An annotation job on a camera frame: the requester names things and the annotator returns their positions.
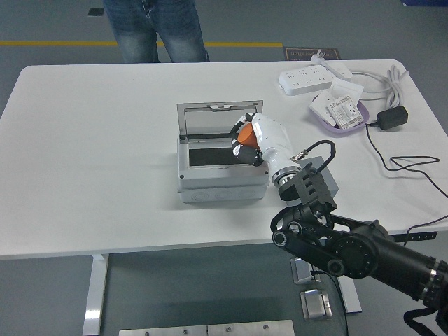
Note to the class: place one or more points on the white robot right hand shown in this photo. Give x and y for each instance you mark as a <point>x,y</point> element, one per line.
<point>273,140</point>

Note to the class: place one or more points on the orange cylindrical battery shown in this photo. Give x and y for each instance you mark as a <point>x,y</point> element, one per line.
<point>246,136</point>

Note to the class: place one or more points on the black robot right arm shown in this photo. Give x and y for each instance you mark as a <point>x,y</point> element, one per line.
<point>350,248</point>

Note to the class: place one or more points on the grey electrical box base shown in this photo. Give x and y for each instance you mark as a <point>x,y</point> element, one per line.
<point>220,176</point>

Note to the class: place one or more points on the clear hinged box lid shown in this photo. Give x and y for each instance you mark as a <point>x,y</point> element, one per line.
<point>181,119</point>

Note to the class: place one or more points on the small white adapter box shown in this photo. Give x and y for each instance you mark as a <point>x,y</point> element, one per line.
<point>341,71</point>

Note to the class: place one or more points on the silver floor socket box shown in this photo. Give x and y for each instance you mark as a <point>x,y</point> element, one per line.
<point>315,306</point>
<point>300,273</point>

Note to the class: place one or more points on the white power strip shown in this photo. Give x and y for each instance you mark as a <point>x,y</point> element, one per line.
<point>304,78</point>

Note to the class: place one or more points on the grey block holder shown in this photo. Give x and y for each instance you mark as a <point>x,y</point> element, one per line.
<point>330,182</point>

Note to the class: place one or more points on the labelled white socket panel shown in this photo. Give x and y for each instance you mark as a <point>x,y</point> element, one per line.
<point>344,111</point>

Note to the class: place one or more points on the white square socket panel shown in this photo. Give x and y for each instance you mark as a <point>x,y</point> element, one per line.
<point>348,89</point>

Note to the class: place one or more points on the white power plug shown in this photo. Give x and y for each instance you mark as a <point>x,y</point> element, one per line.
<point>318,60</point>

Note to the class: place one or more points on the brown floor sign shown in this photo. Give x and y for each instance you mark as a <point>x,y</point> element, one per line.
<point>311,54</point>

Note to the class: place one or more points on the purple tray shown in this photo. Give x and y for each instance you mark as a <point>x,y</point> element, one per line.
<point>364,113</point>

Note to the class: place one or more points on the black power adapter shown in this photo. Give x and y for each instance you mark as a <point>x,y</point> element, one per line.
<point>392,118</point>

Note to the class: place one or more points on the person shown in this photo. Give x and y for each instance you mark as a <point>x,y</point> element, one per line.
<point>140,28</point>

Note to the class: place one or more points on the white table leg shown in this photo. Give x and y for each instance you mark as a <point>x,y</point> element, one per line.
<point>351,301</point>
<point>94,297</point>

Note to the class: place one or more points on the grey metal floor plate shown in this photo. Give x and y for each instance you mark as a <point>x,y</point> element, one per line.
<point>162,331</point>
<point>250,329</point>

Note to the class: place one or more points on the black floor hatch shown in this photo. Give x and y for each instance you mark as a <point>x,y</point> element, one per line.
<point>95,12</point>

